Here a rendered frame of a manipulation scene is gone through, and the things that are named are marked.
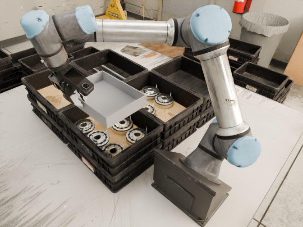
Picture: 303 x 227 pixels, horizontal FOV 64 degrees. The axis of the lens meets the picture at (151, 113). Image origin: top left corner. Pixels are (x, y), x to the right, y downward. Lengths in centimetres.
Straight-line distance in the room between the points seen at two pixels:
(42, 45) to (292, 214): 195
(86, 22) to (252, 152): 65
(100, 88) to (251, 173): 81
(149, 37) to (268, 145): 91
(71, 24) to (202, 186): 66
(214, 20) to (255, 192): 78
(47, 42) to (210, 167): 70
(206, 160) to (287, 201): 131
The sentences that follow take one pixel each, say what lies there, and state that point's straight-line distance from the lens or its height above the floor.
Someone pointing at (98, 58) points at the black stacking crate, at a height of 89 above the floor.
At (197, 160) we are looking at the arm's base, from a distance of 99.
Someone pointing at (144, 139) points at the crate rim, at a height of 93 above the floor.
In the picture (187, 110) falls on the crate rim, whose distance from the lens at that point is 118.
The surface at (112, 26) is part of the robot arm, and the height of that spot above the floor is 135.
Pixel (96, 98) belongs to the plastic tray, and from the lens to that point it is 102.
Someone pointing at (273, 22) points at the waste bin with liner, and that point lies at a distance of 380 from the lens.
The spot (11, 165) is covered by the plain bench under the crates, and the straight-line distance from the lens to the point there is 136.
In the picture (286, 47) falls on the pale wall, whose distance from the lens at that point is 392.
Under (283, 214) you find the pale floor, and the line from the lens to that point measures 213.
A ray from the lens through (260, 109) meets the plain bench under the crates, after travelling 172.
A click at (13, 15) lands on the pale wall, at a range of 444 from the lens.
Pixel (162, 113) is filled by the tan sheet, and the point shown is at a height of 83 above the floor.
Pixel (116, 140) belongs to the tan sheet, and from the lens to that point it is 115.
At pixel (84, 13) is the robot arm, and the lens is 75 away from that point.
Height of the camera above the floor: 165
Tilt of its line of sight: 39 degrees down
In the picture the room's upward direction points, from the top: 3 degrees clockwise
